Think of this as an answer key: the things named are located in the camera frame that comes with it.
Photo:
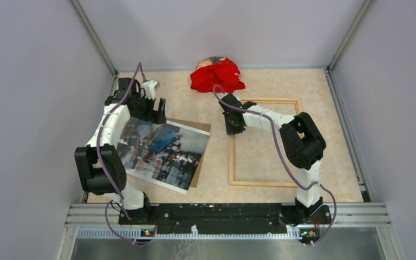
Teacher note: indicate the light wooden picture frame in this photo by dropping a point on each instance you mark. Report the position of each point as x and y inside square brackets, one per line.
[253, 161]

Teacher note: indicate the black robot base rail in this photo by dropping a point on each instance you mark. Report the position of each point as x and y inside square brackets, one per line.
[225, 219]

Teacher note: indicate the printed colour photo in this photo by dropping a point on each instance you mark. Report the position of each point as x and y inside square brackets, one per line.
[155, 153]

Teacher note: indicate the brown cardboard backing board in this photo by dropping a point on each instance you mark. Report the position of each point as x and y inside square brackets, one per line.
[193, 147]

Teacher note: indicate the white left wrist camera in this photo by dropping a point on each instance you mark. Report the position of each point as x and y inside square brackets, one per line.
[149, 88]

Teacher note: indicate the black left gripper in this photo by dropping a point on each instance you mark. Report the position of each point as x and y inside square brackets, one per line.
[156, 117]

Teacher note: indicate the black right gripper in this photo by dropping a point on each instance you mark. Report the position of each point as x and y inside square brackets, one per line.
[232, 131]

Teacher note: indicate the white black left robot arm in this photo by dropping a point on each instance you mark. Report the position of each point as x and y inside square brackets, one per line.
[101, 171]

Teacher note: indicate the red crumpled cloth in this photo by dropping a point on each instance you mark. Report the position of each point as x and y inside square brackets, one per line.
[216, 70]

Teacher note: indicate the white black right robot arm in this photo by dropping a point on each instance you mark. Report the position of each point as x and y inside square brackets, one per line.
[299, 144]

